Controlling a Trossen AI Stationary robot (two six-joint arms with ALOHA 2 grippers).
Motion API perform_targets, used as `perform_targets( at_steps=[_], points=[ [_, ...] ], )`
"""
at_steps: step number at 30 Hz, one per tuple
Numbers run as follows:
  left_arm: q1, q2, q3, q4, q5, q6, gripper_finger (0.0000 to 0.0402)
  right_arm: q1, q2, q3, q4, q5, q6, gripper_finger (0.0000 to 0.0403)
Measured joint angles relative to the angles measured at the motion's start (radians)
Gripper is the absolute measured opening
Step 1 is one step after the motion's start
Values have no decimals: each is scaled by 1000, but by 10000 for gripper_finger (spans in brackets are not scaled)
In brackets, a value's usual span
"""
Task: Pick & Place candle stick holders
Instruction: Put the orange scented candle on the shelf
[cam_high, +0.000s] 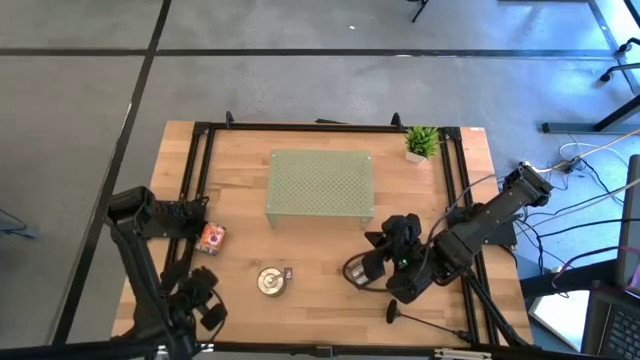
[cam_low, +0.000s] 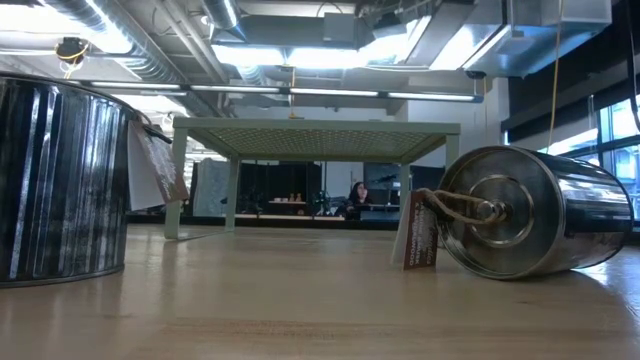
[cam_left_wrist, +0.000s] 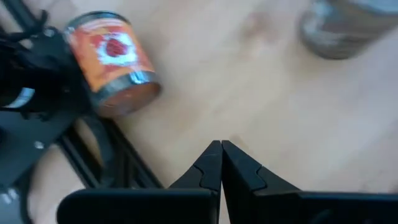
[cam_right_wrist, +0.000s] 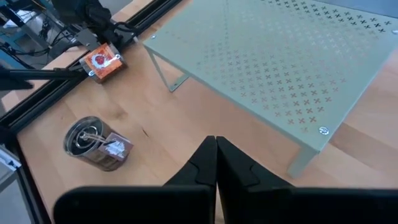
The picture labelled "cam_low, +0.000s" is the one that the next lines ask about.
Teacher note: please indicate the window with dark frame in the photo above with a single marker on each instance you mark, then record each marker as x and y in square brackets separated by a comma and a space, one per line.
[622, 120]

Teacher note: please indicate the silver ribbed lidded candle tin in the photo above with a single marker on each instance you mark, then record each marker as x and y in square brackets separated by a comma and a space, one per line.
[60, 190]
[560, 215]

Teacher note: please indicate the green perforated metal rack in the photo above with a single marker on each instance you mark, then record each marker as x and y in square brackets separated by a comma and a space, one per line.
[315, 125]

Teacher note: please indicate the corrugated silver ceiling duct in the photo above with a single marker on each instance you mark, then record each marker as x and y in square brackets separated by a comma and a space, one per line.
[145, 55]

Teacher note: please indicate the round silver ceiling duct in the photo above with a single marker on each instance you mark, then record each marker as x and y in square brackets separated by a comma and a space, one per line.
[222, 12]

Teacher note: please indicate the brown and white paper tag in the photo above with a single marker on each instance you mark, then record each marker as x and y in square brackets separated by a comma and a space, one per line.
[152, 175]
[420, 240]

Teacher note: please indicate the grey ceiling box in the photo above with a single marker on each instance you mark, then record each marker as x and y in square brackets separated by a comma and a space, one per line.
[340, 27]

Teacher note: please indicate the rectangular sheet metal duct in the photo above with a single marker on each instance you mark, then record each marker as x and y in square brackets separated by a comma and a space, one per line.
[550, 40]

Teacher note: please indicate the bright ceiling light panel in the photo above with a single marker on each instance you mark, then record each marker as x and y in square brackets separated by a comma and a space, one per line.
[320, 57]

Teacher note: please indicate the grey partition panel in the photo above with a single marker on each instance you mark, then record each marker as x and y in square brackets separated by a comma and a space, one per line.
[210, 187]

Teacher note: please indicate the black background robot cell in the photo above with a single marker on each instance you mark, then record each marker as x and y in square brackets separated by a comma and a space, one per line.
[280, 180]

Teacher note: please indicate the long LED light bar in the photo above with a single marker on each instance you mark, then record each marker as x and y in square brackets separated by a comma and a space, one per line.
[235, 88]

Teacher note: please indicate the dark background monitor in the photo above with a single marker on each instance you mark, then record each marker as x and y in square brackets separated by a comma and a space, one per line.
[382, 177]

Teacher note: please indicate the person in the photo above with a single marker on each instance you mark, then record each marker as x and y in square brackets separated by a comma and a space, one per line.
[359, 194]

